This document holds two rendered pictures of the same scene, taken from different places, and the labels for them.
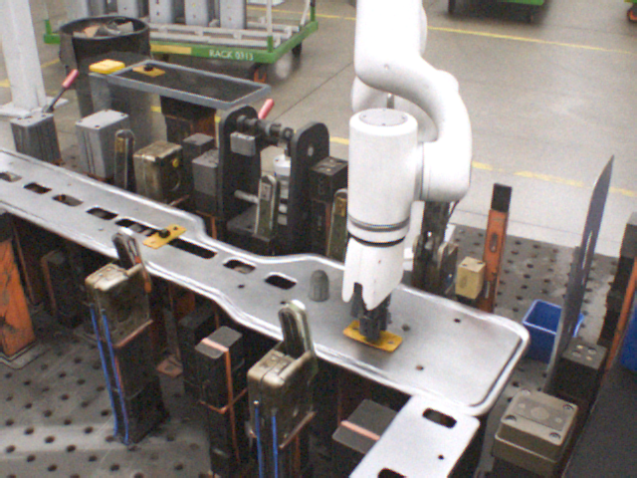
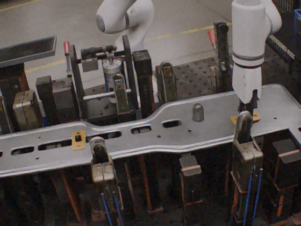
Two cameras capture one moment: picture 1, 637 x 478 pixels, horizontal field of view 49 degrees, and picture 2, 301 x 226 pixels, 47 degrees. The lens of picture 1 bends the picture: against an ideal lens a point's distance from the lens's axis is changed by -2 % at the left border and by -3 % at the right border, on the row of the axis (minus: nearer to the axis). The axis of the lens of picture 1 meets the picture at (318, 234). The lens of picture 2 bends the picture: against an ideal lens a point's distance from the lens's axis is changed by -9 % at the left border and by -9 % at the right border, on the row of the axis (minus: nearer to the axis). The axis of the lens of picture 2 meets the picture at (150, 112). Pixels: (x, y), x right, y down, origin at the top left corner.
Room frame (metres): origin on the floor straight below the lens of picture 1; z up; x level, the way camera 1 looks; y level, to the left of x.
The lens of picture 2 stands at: (0.36, 0.64, 1.63)
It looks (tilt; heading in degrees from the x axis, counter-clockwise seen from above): 35 degrees down; 321
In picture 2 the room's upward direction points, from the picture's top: 7 degrees counter-clockwise
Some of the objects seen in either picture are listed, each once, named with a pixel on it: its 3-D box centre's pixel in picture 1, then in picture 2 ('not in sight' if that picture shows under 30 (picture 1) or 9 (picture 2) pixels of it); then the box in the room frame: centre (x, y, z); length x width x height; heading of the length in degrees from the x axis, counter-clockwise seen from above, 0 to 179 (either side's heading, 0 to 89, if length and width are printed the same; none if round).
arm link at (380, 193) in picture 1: (384, 164); (249, 25); (0.83, -0.09, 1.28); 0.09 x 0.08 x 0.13; 84
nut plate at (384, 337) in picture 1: (372, 333); (245, 117); (0.83, -0.08, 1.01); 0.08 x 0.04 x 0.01; 57
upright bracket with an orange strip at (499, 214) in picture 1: (483, 317); not in sight; (0.94, -0.28, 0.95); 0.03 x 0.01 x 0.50; 57
